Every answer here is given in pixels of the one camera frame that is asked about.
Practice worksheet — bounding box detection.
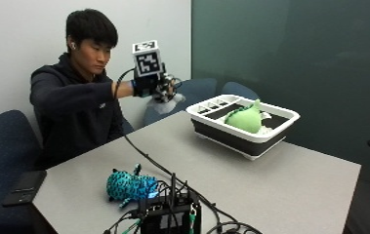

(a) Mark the blue office chair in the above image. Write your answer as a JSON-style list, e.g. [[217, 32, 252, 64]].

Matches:
[[219, 81, 259, 101], [0, 109, 43, 234], [141, 77, 218, 127]]

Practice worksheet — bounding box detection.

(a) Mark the black smartphone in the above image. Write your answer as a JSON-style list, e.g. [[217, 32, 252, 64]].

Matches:
[[1, 170, 47, 208]]

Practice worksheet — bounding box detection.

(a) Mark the white and black dish basin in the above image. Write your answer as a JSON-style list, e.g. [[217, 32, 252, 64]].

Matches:
[[185, 94, 300, 162]]

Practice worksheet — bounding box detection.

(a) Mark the blue patterned soft toy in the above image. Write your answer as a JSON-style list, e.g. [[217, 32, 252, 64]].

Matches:
[[105, 163, 159, 209]]

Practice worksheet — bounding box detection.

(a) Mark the green soft toy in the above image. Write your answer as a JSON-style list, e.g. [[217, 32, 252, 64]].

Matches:
[[223, 98, 263, 135]]

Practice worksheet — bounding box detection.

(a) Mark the black electronics box with antennas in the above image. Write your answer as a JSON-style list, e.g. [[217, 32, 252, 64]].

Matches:
[[135, 173, 202, 234]]

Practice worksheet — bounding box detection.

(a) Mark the white cloth in basin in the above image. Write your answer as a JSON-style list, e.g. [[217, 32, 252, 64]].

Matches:
[[255, 111, 275, 135]]

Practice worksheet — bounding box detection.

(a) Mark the black cable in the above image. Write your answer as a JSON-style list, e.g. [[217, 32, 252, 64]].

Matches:
[[113, 67, 263, 234]]

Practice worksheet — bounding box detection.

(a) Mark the the person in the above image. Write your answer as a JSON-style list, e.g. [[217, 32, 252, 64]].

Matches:
[[27, 8, 135, 171]]

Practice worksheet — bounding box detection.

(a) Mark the white soft toy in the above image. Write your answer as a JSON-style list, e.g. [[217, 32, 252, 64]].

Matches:
[[145, 93, 186, 115]]

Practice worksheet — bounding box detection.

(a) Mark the white marker cube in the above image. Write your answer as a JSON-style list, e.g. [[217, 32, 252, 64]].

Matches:
[[131, 39, 165, 78]]

